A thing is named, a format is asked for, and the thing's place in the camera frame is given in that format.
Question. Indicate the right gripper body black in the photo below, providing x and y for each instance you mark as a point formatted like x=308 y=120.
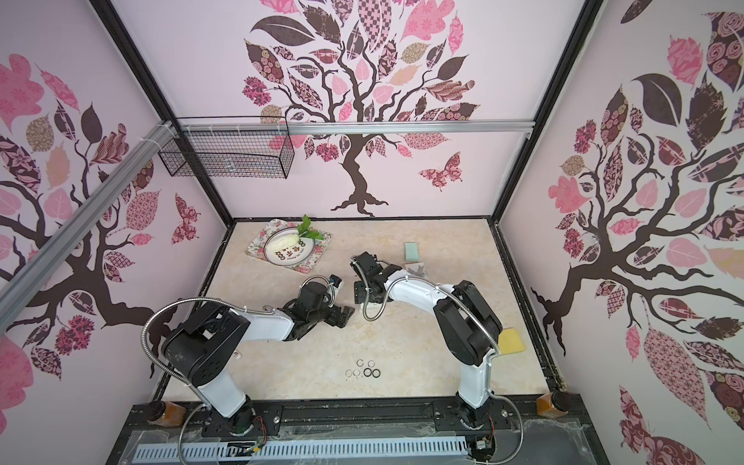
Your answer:
x=362 y=279

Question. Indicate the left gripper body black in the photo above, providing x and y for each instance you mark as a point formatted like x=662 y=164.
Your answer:
x=318 y=317

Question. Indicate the white gift box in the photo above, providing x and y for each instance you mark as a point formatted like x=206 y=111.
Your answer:
x=417 y=269

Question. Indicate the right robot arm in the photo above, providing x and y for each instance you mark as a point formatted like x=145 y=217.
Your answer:
x=469 y=326

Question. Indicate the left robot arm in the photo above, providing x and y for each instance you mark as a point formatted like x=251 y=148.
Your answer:
x=200 y=348

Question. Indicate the floral round plate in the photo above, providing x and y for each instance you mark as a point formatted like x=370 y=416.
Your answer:
x=285 y=248

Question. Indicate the green leaf sprig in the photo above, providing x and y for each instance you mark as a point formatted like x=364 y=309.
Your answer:
x=305 y=229

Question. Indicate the floral square tray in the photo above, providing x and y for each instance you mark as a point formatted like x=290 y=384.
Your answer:
x=255 y=248

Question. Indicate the yellow sponge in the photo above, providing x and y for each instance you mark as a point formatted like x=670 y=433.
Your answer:
x=510 y=342

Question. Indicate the left amber spice jar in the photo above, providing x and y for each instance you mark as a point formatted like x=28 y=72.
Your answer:
x=165 y=413

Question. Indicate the amber spice jar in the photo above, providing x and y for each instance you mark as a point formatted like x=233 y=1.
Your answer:
x=165 y=413
x=553 y=405

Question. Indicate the right amber spice jar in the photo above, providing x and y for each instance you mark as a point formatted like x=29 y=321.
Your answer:
x=553 y=405

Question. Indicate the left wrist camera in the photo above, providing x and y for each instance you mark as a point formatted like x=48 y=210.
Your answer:
x=336 y=282

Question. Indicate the black wire basket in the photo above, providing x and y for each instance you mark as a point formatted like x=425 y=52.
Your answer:
x=251 y=149

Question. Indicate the white cable duct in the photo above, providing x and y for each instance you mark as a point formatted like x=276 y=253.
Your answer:
x=236 y=451

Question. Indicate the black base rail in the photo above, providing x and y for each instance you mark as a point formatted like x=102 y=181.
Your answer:
x=445 y=414

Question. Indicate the aluminium rail left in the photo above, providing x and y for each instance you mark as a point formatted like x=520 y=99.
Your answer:
x=16 y=295

